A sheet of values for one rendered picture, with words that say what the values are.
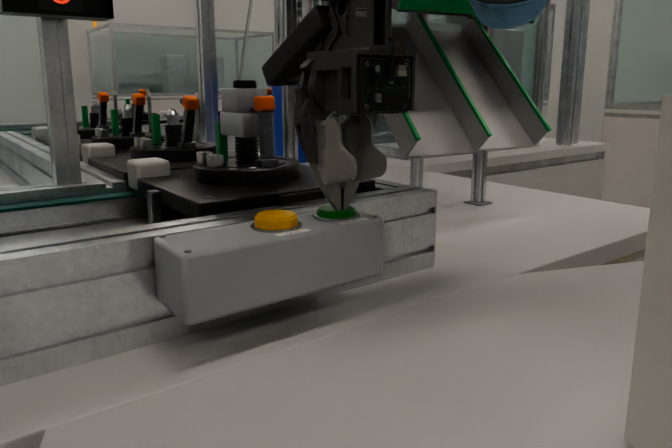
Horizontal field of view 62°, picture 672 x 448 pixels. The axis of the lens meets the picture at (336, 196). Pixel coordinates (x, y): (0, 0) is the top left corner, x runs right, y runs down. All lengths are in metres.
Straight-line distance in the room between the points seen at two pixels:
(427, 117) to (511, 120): 0.19
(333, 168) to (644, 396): 0.30
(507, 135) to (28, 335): 0.74
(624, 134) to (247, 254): 4.49
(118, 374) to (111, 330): 0.05
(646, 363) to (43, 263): 0.43
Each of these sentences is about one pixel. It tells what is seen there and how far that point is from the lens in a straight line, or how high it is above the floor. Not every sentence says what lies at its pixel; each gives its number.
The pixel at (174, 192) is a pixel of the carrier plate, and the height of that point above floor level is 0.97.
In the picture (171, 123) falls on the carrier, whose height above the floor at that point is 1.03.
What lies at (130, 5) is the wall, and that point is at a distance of 11.72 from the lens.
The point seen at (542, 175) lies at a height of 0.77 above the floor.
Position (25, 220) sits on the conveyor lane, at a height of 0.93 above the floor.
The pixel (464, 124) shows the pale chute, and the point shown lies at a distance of 0.89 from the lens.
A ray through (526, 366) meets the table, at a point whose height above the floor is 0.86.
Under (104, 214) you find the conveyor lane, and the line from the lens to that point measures 0.79.
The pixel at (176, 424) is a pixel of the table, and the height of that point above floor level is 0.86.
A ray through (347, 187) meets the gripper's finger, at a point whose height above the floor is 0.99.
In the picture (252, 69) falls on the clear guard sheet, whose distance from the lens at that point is 10.26.
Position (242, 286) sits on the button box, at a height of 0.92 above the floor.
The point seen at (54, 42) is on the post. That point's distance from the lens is 0.81.
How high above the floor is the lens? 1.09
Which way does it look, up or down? 11 degrees down
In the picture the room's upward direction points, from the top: straight up
